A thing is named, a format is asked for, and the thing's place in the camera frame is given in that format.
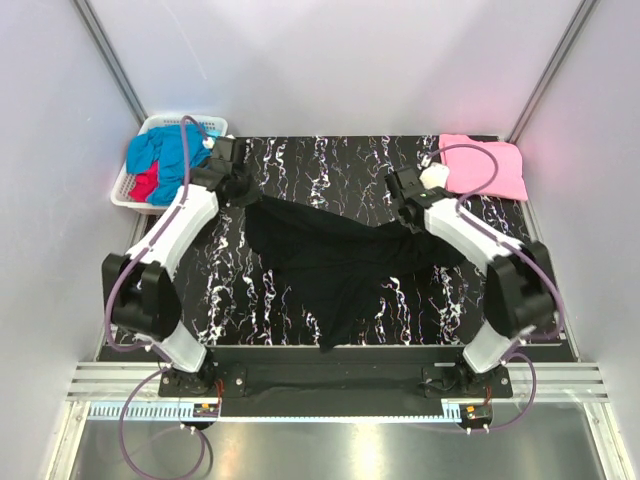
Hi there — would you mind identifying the red t-shirt in basket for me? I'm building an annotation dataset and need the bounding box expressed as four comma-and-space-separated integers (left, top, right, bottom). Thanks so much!
129, 162, 158, 203

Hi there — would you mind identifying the black t-shirt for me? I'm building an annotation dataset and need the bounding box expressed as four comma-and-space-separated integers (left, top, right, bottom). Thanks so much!
244, 196, 465, 351

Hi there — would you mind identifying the folded pink t-shirt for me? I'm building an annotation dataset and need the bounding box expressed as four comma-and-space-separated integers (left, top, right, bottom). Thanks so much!
439, 134, 528, 201

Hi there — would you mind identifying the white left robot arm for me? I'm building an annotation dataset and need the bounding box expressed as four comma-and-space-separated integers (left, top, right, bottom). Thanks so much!
101, 135, 260, 396

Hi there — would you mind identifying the aluminium frame rail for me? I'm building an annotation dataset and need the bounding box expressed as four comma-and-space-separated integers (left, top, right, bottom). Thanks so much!
67, 362, 609, 424

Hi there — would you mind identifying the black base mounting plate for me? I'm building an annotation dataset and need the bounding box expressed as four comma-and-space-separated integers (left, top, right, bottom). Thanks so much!
159, 346, 512, 420

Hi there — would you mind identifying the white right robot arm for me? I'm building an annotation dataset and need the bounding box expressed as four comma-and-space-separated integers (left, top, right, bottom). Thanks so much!
385, 167, 565, 397

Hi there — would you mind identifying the blue t-shirt in basket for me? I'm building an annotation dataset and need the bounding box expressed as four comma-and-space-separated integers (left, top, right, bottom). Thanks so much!
125, 125, 185, 206

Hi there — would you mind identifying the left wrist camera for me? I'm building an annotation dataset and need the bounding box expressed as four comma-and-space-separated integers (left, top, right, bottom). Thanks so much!
202, 136, 246, 164

